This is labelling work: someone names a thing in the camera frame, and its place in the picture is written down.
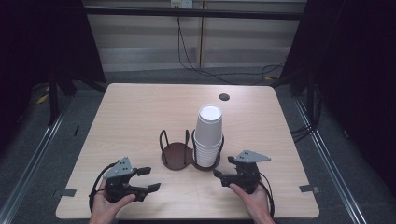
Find person's left hand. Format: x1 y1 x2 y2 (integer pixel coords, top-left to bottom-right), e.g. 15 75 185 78
89 179 137 222

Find black hanging wall cable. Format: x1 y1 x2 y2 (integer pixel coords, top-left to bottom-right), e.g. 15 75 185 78
176 15 288 87

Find metal floor rail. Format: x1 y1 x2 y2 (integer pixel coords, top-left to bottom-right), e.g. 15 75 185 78
0 92 74 224
292 97 367 224

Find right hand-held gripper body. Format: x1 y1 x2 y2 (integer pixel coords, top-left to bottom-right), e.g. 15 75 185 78
233 150 272 194

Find dark curtain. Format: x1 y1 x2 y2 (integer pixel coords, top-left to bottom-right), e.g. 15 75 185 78
0 0 106 150
281 0 396 190

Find black metal stand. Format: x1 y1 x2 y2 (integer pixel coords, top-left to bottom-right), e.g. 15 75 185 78
46 73 62 127

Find black horizontal bar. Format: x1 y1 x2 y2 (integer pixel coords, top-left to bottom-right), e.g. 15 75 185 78
83 7 307 21

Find stack of white paper cups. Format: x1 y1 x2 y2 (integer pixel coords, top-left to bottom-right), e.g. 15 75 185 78
192 103 224 168

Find person's right hand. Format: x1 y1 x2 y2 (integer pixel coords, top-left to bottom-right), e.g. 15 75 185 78
229 182 273 220

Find yellow floor tape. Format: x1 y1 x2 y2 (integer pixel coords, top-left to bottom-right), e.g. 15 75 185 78
35 92 50 105

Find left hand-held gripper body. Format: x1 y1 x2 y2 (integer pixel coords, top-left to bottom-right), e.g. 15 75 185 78
102 156 149 203

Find white wall socket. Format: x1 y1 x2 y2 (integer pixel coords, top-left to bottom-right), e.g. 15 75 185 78
170 0 194 9

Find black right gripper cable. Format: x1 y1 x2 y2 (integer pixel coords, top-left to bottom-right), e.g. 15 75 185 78
257 172 276 218

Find grey tape piece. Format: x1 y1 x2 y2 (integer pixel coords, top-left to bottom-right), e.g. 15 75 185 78
299 184 320 194
53 188 78 198

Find brown wire cup holder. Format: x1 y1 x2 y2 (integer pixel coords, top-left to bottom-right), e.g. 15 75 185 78
159 128 225 172

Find black cable bundle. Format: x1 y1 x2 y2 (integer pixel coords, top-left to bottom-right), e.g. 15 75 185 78
290 82 323 144

